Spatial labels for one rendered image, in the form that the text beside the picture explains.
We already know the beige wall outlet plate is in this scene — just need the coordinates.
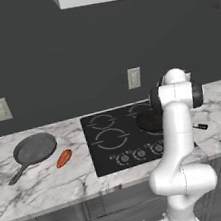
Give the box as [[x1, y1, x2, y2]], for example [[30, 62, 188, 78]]
[[124, 65, 144, 90]]

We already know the dark frying pan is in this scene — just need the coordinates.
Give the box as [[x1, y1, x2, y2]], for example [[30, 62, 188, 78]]
[[134, 101, 210, 141]]

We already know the orange sweet potato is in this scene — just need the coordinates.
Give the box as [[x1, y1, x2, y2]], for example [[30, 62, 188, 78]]
[[53, 148, 76, 170]]

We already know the black hob knob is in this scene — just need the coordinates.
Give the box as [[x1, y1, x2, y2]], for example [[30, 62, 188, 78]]
[[152, 142, 166, 155], [118, 152, 132, 165], [135, 146, 148, 160]]

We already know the black hob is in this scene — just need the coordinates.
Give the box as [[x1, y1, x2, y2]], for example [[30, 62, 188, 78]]
[[77, 93, 202, 180]]

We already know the grey frying pan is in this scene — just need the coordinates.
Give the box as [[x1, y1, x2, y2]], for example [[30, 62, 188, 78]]
[[1, 129, 63, 186]]

